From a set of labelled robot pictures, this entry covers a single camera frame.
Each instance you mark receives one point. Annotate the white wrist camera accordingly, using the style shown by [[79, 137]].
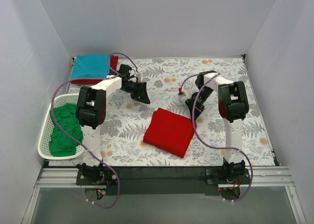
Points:
[[139, 77], [183, 93]]

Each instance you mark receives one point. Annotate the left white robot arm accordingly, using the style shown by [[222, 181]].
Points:
[[91, 108]]

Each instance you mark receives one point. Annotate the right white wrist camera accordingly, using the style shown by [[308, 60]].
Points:
[[183, 93]]

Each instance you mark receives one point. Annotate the folded teal t-shirt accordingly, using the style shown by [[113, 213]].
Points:
[[90, 66]]

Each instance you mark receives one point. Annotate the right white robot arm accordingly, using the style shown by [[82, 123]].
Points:
[[233, 107]]

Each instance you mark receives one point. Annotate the white plastic laundry basket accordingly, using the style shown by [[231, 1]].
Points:
[[48, 126]]

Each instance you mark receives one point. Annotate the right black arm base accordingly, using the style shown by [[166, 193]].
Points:
[[228, 177]]

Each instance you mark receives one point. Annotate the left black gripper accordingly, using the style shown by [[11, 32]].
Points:
[[141, 92]]

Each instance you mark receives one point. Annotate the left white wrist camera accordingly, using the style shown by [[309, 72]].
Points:
[[139, 77]]

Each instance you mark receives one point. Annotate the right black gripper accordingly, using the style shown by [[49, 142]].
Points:
[[194, 105]]

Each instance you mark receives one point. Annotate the aluminium rail frame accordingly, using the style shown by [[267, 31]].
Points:
[[166, 195]]

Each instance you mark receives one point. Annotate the floral patterned table mat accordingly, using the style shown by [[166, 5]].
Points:
[[121, 135]]

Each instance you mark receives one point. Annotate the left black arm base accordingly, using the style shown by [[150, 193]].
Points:
[[100, 177]]

